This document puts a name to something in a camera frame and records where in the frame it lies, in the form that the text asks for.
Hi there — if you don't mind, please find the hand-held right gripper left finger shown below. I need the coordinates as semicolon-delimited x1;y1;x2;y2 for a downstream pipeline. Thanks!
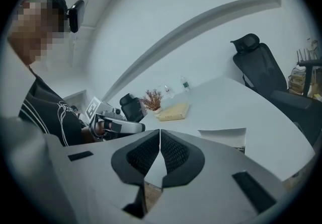
111;129;161;219

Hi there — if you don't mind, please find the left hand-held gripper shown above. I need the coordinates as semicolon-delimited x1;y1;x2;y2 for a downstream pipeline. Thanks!
85;96;146;141

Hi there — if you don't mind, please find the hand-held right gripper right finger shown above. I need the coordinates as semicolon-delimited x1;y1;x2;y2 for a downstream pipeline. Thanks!
159;129;205;189

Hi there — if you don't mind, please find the person's left forearm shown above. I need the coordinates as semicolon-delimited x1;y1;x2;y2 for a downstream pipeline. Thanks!
80;126;97;144

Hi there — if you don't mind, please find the person's left hand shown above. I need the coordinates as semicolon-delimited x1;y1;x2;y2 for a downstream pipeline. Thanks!
94;120;112;136

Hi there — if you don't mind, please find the small black office chair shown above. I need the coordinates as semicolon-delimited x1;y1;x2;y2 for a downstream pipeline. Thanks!
119;93;146;123

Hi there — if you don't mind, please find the reddish potted plant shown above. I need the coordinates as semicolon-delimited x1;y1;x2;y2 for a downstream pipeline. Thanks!
139;88;165;114

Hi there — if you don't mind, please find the beige flat box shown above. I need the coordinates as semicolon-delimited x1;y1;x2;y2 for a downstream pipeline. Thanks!
157;102;190;121

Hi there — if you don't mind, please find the white paper sheet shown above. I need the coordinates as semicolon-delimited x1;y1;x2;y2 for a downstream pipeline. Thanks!
197;127;248;155

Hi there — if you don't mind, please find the clear glass bottle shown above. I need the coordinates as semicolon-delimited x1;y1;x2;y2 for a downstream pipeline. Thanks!
164;84;175;99

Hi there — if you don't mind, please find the clear plastic water bottle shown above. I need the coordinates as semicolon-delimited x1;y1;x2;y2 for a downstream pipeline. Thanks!
180;76;191;93

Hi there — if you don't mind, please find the black t-shirt with white lines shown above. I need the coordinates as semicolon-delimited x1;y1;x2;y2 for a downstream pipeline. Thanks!
18;68;84;147

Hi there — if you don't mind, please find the large black mesh office chair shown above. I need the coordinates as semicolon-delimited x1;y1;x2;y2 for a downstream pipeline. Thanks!
229;33;322;146

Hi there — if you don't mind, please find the stack of books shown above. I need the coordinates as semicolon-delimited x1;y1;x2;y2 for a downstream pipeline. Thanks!
288;66;306;96

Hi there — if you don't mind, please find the person's head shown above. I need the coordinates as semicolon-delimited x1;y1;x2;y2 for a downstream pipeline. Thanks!
7;0;69;65

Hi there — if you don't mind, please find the black metal stand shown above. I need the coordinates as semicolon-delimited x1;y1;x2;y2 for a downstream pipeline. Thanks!
297;60;322;98

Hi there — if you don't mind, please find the black router with antennas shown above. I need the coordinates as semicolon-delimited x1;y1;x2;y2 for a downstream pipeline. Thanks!
296;48;322;67

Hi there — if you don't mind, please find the white curved wall ledge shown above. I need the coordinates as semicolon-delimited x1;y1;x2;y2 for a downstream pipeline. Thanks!
101;0;294;103

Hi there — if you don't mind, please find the black head-mounted camera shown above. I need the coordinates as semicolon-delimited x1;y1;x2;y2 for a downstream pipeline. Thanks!
67;0;86;33

